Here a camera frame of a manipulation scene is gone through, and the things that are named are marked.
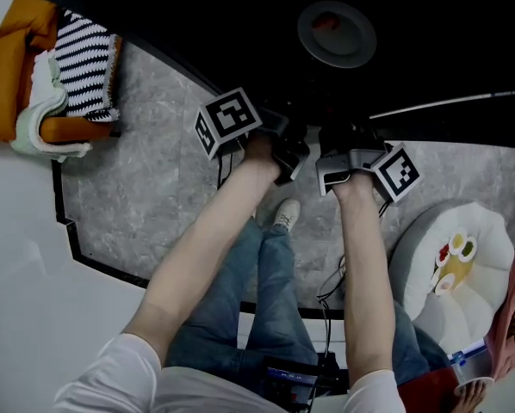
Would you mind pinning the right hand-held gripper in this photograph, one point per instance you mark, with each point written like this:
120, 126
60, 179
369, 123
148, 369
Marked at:
395, 172

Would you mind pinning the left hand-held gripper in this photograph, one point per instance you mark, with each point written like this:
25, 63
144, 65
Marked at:
229, 116

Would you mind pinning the cluster of small food dishes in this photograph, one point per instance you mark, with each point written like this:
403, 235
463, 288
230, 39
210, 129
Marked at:
467, 248

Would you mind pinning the orange shrimp food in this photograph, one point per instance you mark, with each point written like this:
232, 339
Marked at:
324, 22

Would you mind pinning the white round plate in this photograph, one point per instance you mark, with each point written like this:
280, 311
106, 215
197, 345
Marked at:
352, 41

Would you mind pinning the person's left forearm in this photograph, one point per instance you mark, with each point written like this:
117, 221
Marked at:
206, 252

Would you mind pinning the person's right forearm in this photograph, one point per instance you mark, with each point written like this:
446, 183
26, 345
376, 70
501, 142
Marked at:
365, 282

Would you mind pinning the yellow round tray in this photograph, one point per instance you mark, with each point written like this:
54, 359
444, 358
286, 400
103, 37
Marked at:
457, 267

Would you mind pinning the person's right white shoe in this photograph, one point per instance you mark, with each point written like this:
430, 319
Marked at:
287, 215

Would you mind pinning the black white striped blanket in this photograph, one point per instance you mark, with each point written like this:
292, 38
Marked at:
85, 71

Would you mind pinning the orange sofa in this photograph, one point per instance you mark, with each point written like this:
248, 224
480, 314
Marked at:
72, 129

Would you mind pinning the white round pouf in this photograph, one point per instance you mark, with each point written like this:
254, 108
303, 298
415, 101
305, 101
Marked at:
485, 303

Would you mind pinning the person's blue jeans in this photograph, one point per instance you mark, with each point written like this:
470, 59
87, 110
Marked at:
274, 291

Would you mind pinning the pale green white blanket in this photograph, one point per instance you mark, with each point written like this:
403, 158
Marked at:
42, 110

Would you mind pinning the white blue printed packet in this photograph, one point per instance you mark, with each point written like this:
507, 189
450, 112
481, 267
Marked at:
466, 353

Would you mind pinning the orange cushion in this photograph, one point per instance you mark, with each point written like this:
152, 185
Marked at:
29, 15
3, 93

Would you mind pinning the black screen device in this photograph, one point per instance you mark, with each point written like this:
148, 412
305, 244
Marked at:
292, 379

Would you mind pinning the person's white shirt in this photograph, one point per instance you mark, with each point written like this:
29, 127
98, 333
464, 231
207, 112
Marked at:
197, 392

